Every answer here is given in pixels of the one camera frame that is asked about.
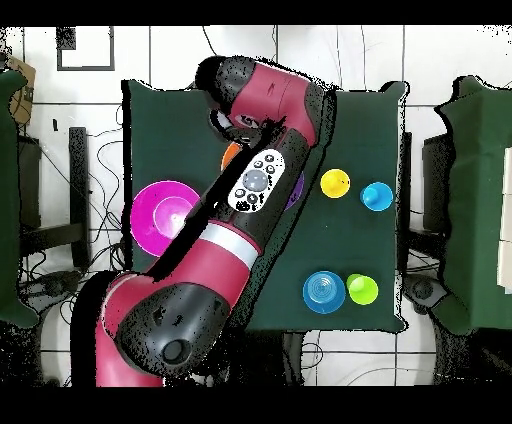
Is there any cardboard box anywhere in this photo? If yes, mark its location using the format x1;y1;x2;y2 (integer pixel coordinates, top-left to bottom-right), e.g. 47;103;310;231
7;57;37;125

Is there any large pink plastic bowl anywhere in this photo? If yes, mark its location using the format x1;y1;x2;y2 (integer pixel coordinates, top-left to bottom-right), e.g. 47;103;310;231
129;180;201;258

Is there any black metal frame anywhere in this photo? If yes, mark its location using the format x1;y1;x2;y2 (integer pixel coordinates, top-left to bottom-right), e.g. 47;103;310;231
399;131;453;249
17;126;90;269

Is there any yellow plastic cup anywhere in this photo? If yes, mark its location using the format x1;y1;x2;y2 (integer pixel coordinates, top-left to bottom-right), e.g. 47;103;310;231
319;168;352;199

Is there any green covered side table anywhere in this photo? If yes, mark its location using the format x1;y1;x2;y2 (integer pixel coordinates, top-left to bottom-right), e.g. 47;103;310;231
433;75;512;337
0;69;41;327

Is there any blue plastic cup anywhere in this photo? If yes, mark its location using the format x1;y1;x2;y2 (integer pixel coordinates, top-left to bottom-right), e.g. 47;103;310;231
359;181;394;212

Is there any lime green plastic cup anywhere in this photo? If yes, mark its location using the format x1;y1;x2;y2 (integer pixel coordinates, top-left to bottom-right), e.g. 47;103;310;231
346;273;380;306

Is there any black cable with adapter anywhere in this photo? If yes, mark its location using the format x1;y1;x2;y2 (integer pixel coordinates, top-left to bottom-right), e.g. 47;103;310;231
185;25;219;91

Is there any blue plastic bowl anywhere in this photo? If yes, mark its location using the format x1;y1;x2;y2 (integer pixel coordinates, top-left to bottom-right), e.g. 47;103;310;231
302;270;347;315

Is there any tangle of floor cables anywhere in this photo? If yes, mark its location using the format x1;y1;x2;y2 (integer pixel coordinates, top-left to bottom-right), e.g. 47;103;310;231
19;103;129;387

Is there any dark green table cloth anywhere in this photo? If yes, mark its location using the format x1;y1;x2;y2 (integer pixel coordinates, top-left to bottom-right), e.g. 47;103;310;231
121;79;407;333

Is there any purple plastic bowl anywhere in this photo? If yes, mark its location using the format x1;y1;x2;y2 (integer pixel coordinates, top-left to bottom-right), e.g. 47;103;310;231
284;171;306;212

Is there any large orange plastic bowl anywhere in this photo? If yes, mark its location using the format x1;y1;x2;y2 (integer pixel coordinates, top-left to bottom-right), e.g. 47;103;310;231
220;142;242;171

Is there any black square floor frame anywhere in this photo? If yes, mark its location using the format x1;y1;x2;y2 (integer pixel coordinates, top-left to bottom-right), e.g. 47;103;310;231
56;25;116;72

